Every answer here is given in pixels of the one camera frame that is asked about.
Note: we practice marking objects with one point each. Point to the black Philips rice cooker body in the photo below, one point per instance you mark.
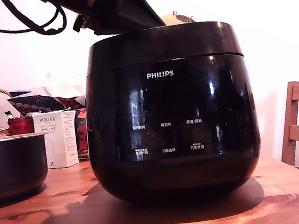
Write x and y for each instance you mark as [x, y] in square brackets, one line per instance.
[164, 102]

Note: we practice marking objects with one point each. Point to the dark dotted patterned cloth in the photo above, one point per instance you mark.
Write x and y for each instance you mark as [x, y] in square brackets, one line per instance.
[38, 102]

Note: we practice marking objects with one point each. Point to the black inner cooking pot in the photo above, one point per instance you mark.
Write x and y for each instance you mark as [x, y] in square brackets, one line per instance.
[13, 166]

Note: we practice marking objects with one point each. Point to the red floral patterned box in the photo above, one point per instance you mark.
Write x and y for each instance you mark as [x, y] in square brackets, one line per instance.
[82, 129]

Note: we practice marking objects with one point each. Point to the black rice cooker lid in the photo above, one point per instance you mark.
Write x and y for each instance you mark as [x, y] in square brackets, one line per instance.
[158, 44]

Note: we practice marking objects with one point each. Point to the white plastic bag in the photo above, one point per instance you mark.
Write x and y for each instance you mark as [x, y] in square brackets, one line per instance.
[63, 79]

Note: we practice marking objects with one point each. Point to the woven straw mat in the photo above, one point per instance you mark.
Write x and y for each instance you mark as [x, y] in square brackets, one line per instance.
[83, 156]

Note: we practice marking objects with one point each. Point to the tan round globe with pins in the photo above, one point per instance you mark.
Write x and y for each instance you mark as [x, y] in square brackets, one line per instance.
[177, 19]

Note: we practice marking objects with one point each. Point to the white Porlex carton box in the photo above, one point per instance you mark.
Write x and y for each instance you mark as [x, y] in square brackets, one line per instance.
[56, 143]

